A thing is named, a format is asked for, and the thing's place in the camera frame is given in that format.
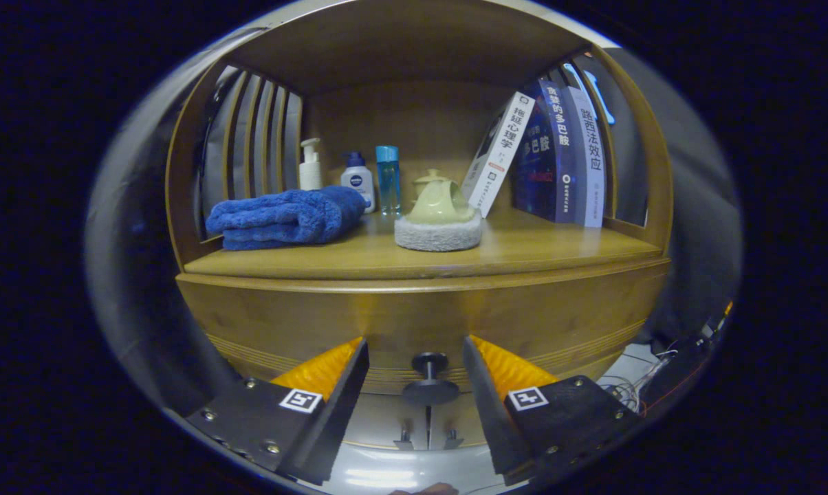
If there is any white book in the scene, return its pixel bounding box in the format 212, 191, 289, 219
461, 91, 536, 219

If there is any clear blue bottle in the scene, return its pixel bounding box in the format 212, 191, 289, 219
375, 145, 401, 217

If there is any cream handled scrub pad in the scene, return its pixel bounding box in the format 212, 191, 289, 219
394, 179, 483, 252

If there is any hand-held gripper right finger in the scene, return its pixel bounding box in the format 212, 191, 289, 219
464, 335, 643, 487

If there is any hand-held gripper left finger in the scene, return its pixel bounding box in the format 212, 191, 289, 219
184, 337, 371, 486

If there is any black adapter with cables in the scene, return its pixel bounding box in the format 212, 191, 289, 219
603, 375, 655, 413

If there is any beige lidded teacup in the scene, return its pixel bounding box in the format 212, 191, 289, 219
413, 169, 453, 200

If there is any white pump bottle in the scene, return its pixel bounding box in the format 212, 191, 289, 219
298, 137, 324, 191

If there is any black clamp with orange tip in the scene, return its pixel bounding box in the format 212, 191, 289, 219
703, 299, 734, 338

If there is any dark blue book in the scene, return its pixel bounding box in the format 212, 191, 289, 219
510, 77, 580, 223

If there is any wooden cabinet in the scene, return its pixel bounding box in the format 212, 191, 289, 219
165, 0, 675, 451

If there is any white bottle with blue cap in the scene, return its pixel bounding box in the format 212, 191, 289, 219
340, 151, 376, 214

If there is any black cloth covered stand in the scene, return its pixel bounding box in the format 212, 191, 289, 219
641, 330, 714, 413

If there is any wooden countertop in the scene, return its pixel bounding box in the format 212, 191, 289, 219
182, 206, 664, 281

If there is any pale grey-blue book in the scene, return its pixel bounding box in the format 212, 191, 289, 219
567, 86, 606, 228

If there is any folded blue towel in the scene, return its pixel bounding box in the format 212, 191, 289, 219
206, 186, 367, 251

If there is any wooden drawer with black knob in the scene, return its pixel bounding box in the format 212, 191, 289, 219
175, 260, 671, 408

